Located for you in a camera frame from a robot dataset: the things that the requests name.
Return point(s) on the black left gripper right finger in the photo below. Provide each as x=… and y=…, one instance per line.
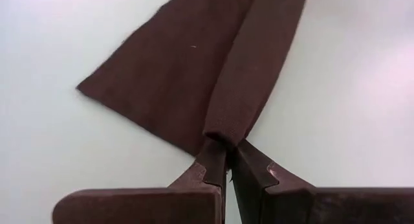
x=323, y=206

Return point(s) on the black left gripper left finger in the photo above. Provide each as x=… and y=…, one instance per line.
x=145, y=206

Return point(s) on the black towel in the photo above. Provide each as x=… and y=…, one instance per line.
x=168, y=72

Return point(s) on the green table mat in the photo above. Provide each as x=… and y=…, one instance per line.
x=48, y=136

